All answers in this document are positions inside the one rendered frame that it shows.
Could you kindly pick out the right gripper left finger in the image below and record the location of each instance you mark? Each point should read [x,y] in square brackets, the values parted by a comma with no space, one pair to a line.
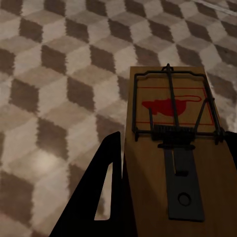
[77,219]

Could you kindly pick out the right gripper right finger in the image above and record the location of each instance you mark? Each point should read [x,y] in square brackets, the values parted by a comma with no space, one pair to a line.
[232,144]

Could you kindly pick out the mousetrap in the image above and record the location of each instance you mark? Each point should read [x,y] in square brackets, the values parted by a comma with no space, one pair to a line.
[179,178]

